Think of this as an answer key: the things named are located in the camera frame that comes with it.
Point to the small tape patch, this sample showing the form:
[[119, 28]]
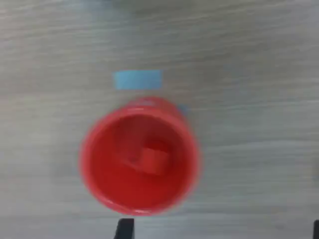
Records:
[[184, 109], [137, 79]]

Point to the red cube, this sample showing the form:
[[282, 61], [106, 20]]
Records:
[[154, 161]]

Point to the red plastic cup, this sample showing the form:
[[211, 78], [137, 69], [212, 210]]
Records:
[[112, 189]]

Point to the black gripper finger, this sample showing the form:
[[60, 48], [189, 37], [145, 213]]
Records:
[[125, 230], [316, 230]]

